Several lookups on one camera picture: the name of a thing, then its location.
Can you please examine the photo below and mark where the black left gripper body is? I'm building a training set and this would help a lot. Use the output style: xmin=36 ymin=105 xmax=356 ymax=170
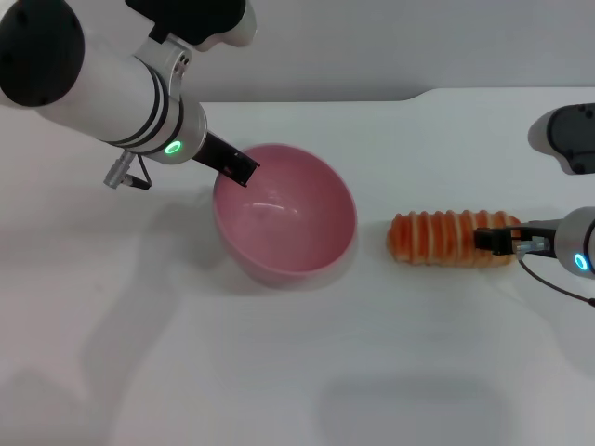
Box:
xmin=192 ymin=132 xmax=236 ymax=172

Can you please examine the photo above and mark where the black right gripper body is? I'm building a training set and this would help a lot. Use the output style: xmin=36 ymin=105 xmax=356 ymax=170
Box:
xmin=509 ymin=217 xmax=566 ymax=259

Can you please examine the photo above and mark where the orange striped bread loaf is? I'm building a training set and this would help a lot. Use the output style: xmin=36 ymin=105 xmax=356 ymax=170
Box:
xmin=387 ymin=209 xmax=522 ymax=270

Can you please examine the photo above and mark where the pink plastic bowl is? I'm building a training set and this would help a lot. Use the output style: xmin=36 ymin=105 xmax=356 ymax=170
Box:
xmin=212 ymin=142 xmax=359 ymax=287

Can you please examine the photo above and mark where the right arm cable with plug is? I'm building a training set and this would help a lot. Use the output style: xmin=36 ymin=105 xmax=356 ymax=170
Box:
xmin=514 ymin=236 xmax=595 ymax=308

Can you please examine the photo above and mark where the arm cable with plug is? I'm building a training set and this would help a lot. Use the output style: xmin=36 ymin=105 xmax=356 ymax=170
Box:
xmin=514 ymin=236 xmax=595 ymax=308
xmin=102 ymin=154 xmax=152 ymax=191

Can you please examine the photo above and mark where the left arm cable with plug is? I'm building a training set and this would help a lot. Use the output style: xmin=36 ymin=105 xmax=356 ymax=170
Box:
xmin=102 ymin=154 xmax=152 ymax=191

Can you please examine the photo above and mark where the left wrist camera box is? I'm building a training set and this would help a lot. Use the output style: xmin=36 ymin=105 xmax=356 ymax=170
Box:
xmin=124 ymin=0 xmax=258 ymax=53

